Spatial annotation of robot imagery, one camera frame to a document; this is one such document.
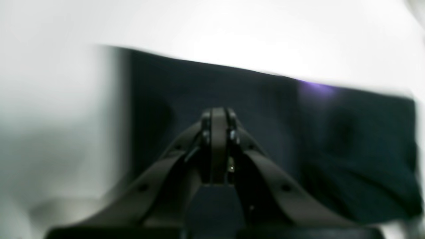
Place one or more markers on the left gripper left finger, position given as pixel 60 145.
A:
pixel 154 206

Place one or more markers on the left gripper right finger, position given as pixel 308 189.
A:
pixel 275 205

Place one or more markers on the black T-shirt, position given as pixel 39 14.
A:
pixel 353 150

